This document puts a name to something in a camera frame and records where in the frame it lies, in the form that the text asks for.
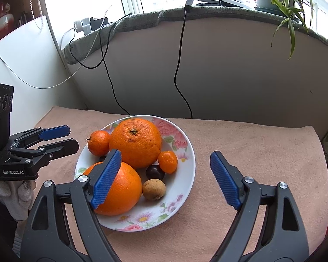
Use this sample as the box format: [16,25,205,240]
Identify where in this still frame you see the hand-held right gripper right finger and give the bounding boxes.
[209,151,310,262]

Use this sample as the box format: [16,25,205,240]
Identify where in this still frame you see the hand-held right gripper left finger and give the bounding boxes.
[20,149,122,262]

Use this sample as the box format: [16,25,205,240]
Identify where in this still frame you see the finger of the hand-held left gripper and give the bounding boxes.
[11,125,71,146]
[11,139,80,167]

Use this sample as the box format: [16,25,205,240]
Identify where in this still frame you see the medium orange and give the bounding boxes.
[82,161,143,216]

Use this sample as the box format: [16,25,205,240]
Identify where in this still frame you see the mandarin with stem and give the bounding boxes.
[86,130,110,156]

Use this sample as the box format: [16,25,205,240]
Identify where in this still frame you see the large orange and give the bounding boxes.
[109,118,162,169]

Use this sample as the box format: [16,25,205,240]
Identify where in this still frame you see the white floral plate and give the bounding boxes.
[75,115,196,231]

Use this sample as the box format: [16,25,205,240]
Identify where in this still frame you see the brown longan fruit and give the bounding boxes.
[142,179,166,200]

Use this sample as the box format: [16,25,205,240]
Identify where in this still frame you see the small oval kumquat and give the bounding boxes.
[158,151,178,174]

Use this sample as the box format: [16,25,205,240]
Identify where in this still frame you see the person's left hand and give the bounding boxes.
[0,180,36,221]

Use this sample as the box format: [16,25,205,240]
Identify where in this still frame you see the peach fleece blanket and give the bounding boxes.
[15,106,328,262]

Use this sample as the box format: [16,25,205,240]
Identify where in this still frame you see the black charger plug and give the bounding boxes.
[90,17,109,32]

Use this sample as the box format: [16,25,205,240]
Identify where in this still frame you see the grey-green sill mat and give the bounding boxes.
[63,8,328,65]

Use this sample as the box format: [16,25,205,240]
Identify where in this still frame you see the white cable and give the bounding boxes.
[0,5,110,89]

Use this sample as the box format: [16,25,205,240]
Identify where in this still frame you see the long black cable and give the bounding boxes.
[68,12,134,116]

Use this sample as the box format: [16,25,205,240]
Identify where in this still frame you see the black adapter cable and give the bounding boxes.
[174,5,194,119]

